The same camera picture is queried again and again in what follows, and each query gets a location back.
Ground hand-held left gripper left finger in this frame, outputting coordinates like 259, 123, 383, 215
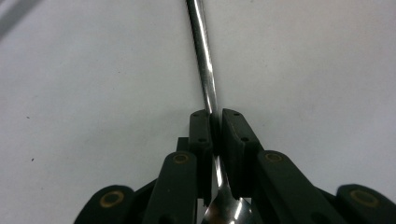
177, 108, 216, 206

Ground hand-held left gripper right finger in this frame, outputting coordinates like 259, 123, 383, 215
220, 107, 265, 200

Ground long steel spoon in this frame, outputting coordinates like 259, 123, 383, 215
185, 0, 255, 224

